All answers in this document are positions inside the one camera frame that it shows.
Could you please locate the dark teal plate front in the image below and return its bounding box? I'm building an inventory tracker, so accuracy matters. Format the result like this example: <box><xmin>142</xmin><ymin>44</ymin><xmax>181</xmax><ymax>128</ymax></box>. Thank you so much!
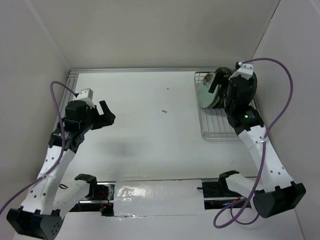
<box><xmin>251</xmin><ymin>72</ymin><xmax>258</xmax><ymax>99</ymax></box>

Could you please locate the mint floral plate front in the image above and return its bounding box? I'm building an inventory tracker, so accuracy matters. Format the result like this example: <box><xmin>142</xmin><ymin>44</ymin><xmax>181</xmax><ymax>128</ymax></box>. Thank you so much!
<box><xmin>210</xmin><ymin>95</ymin><xmax>224</xmax><ymax>109</ymax></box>

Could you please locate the mint floral plate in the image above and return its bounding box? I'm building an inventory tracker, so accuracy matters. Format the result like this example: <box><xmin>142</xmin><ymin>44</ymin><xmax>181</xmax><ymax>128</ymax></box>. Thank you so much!
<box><xmin>197</xmin><ymin>72</ymin><xmax>220</xmax><ymax>109</ymax></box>
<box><xmin>210</xmin><ymin>95</ymin><xmax>224</xmax><ymax>109</ymax></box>

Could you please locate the mint floral plate back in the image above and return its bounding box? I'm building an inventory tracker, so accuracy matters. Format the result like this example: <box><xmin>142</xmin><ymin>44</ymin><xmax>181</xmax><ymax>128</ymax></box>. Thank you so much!
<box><xmin>197</xmin><ymin>72</ymin><xmax>220</xmax><ymax>109</ymax></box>

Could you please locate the black rim beige plate back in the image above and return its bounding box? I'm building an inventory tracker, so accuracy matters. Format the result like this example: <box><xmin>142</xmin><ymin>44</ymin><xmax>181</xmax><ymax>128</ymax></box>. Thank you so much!
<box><xmin>215</xmin><ymin>67</ymin><xmax>234</xmax><ymax>78</ymax></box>

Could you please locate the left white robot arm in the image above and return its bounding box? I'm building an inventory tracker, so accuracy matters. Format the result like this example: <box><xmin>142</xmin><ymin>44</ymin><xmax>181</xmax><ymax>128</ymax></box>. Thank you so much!
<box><xmin>6</xmin><ymin>100</ymin><xmax>116</xmax><ymax>240</ymax></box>

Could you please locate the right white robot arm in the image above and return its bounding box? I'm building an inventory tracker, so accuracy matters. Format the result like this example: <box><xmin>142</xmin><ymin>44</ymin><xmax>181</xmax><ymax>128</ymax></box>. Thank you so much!
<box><xmin>203</xmin><ymin>67</ymin><xmax>306</xmax><ymax>219</ymax></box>

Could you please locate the white tape sheet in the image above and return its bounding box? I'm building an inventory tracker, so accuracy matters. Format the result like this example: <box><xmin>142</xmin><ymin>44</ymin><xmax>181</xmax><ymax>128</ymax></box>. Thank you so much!
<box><xmin>113</xmin><ymin>179</ymin><xmax>205</xmax><ymax>217</ymax></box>

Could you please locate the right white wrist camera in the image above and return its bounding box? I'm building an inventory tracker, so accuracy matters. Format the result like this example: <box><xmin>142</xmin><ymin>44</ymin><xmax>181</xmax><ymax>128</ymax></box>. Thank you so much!
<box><xmin>228</xmin><ymin>61</ymin><xmax>254</xmax><ymax>81</ymax></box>

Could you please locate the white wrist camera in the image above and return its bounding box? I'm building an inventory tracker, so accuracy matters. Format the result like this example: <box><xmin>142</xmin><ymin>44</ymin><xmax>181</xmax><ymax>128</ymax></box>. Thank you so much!
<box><xmin>228</xmin><ymin>61</ymin><xmax>254</xmax><ymax>81</ymax></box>
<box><xmin>75</xmin><ymin>88</ymin><xmax>95</xmax><ymax>109</ymax></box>

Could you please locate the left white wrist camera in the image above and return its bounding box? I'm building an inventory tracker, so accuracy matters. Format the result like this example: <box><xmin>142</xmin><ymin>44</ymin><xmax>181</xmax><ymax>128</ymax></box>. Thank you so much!
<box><xmin>75</xmin><ymin>88</ymin><xmax>95</xmax><ymax>109</ymax></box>

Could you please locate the metal wire dish rack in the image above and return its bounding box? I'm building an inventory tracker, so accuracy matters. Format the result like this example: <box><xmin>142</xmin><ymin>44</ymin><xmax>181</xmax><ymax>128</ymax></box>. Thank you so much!
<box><xmin>194</xmin><ymin>71</ymin><xmax>262</xmax><ymax>142</ymax></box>

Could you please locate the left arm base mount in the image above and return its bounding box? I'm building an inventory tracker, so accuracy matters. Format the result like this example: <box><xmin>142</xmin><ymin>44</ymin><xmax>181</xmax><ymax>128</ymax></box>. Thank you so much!
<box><xmin>69</xmin><ymin>182</ymin><xmax>116</xmax><ymax>217</ymax></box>

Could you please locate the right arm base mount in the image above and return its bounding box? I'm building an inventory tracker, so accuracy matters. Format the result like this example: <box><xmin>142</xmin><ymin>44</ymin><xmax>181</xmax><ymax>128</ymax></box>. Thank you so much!
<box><xmin>196</xmin><ymin>181</ymin><xmax>243</xmax><ymax>210</ymax></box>

